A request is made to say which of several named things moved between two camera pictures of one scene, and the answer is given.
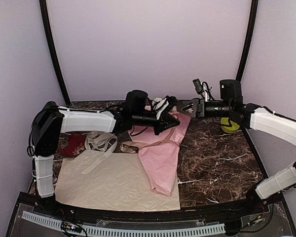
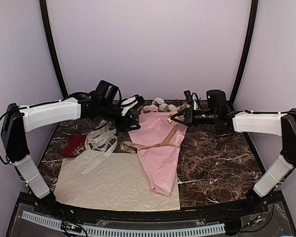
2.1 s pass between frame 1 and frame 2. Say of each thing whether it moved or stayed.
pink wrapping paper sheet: stayed
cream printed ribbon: stayed
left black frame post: stayed
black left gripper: moved
